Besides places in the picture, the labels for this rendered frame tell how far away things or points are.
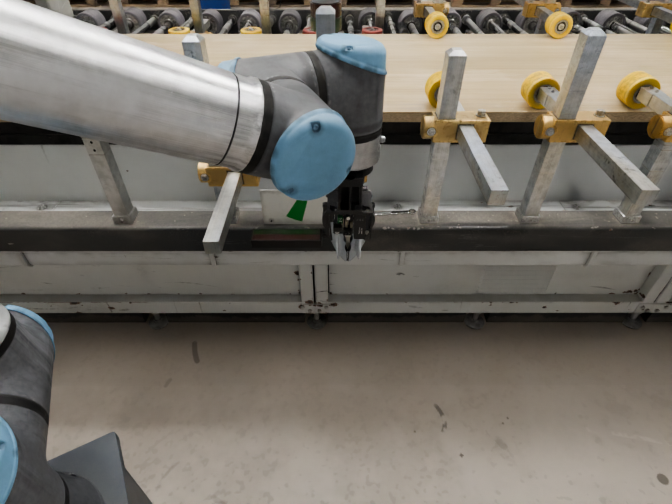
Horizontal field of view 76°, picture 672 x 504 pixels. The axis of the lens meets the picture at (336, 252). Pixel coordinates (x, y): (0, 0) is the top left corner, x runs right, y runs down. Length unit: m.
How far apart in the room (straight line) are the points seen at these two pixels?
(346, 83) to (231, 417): 1.22
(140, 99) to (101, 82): 0.03
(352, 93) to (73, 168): 1.02
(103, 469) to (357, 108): 0.71
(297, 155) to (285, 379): 1.27
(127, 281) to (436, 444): 1.21
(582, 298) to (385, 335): 0.75
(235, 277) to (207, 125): 1.24
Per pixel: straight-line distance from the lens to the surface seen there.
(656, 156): 1.21
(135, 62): 0.38
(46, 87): 0.37
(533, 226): 1.16
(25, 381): 0.76
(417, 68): 1.47
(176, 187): 1.35
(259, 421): 1.54
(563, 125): 1.04
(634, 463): 1.72
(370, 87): 0.58
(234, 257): 1.21
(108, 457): 0.90
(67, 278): 1.83
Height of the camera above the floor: 1.35
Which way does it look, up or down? 41 degrees down
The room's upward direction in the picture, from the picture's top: straight up
